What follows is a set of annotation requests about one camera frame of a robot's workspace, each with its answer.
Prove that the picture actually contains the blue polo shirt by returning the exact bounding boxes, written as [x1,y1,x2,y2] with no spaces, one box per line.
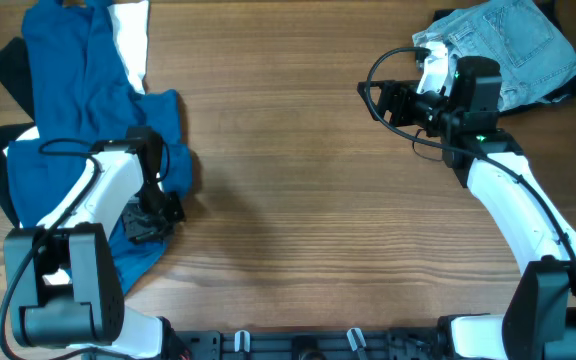
[5,0,194,295]

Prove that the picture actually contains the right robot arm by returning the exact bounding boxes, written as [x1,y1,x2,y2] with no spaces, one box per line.
[357,56,576,359]

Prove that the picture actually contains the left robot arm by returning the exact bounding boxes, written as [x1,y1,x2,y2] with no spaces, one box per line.
[0,126,192,359]

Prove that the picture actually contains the light blue denim shorts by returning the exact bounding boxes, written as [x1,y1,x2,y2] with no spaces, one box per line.
[411,0,576,113]

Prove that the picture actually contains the black garment under shorts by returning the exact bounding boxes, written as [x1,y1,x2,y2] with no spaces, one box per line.
[432,1,576,117]

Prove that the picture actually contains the white t-shirt with black print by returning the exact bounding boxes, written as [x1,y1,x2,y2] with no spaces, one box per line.
[4,1,150,156]

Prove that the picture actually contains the black garment on left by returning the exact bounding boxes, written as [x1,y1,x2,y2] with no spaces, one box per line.
[0,37,35,227]

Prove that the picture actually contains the right black cable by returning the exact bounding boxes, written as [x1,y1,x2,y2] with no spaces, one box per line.
[365,46,576,360]

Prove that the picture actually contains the black cable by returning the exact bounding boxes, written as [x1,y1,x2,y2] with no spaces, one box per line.
[365,46,576,360]
[0,138,172,360]

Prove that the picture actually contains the left black cable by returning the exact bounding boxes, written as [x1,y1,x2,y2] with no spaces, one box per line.
[0,138,172,360]

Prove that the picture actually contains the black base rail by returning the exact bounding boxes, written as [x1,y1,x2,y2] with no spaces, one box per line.
[177,327,446,360]

